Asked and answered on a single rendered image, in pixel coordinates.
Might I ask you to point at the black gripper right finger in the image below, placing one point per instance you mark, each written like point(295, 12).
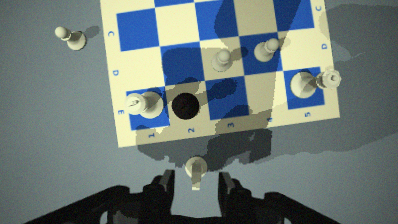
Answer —
point(238, 206)

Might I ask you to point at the blue and cream chessboard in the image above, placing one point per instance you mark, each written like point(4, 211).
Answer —
point(166, 47)

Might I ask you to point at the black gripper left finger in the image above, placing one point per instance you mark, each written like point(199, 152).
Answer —
point(122, 206)

